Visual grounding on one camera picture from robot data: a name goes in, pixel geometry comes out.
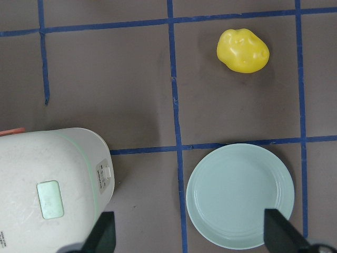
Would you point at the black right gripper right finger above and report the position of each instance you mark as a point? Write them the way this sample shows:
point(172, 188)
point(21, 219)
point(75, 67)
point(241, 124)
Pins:
point(280, 235)

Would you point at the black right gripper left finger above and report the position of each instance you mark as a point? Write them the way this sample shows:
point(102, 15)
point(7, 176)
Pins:
point(103, 236)

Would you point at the white rice cooker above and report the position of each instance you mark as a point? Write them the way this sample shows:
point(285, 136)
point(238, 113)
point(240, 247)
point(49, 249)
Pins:
point(54, 186)

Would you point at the green plate near potato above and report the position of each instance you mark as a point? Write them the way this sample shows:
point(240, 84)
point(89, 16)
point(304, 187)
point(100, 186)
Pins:
point(229, 190)

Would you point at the yellow toy potato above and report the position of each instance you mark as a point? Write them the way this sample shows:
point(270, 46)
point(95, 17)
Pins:
point(242, 51)

